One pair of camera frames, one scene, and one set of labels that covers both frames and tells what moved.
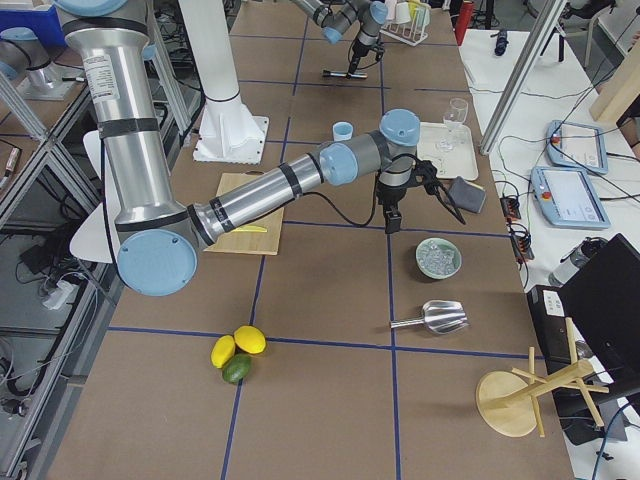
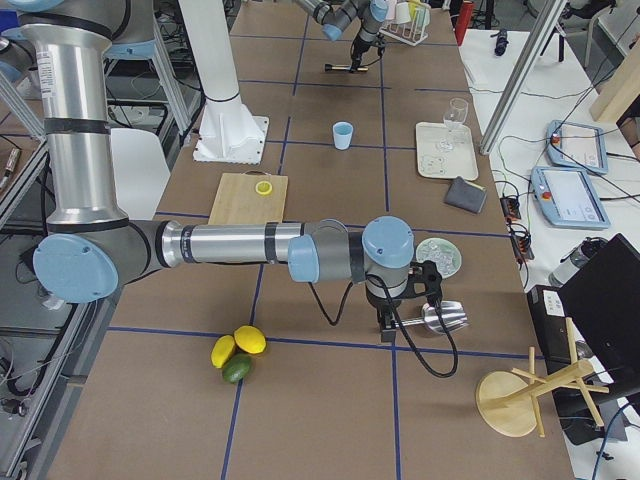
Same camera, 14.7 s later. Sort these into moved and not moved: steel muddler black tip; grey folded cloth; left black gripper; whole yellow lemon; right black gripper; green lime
Moved: right black gripper; steel muddler black tip
Not moved: green lime; left black gripper; grey folded cloth; whole yellow lemon
